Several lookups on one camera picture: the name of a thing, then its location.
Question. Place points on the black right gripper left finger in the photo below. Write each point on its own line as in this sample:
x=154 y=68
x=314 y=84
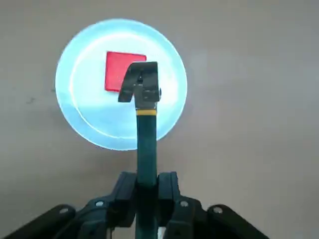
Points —
x=109 y=206

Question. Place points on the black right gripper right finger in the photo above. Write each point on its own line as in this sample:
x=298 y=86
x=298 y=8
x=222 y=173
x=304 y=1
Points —
x=182 y=209

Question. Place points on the white round plate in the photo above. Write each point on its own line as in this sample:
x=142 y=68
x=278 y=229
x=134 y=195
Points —
x=89 y=109

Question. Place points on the red wooden cube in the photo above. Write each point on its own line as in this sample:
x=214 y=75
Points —
x=116 y=72

